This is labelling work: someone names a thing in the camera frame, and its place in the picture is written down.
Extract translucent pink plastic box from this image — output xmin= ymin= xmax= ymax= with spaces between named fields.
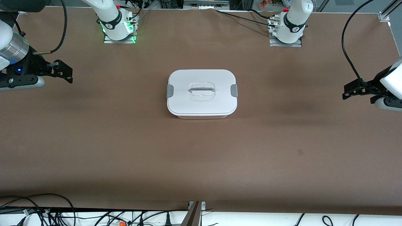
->
xmin=174 ymin=114 xmax=230 ymax=119

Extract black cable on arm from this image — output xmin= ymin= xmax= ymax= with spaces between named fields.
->
xmin=31 ymin=0 xmax=68 ymax=55
xmin=342 ymin=0 xmax=376 ymax=91

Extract black table edge rail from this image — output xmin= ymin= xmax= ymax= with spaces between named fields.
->
xmin=0 ymin=206 xmax=189 ymax=214

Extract black looping floor cable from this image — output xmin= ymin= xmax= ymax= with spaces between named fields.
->
xmin=0 ymin=193 xmax=76 ymax=226

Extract metal base plate right arm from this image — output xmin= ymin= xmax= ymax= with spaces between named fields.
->
xmin=104 ymin=16 xmax=137 ymax=44

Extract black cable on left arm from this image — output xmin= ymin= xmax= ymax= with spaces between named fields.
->
xmin=342 ymin=0 xmax=376 ymax=91

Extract black cable across table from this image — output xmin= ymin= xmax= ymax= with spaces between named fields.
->
xmin=215 ymin=9 xmax=278 ymax=29

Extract white box lid grey clips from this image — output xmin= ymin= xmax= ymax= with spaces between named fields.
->
xmin=166 ymin=69 xmax=238 ymax=116

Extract aluminium profile post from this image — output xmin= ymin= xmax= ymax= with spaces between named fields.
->
xmin=181 ymin=202 xmax=203 ymax=226

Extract metal base plate left arm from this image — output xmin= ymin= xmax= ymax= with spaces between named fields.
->
xmin=269 ymin=17 xmax=302 ymax=47

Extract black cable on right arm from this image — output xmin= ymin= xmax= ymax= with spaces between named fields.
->
xmin=31 ymin=0 xmax=68 ymax=55

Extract aluminium frame bar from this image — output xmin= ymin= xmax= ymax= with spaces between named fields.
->
xmin=184 ymin=0 xmax=230 ymax=8

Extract brown table cover sheet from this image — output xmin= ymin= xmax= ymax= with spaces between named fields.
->
xmin=0 ymin=6 xmax=402 ymax=215

